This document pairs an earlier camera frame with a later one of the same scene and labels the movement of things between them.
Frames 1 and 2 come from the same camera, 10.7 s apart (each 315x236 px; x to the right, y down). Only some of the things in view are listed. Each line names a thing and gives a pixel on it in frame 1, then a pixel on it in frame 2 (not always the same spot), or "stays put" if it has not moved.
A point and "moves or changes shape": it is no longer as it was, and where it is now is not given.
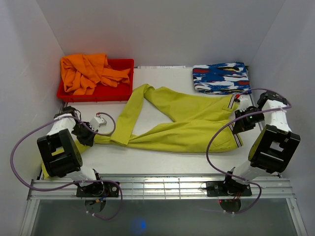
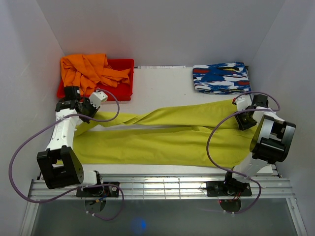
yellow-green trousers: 209,125 moves or changes shape
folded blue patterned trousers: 228,78 stays put
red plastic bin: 103,92 stays put
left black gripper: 88,140 to 94,110
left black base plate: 99,190 stays put
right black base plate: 229,189 stays put
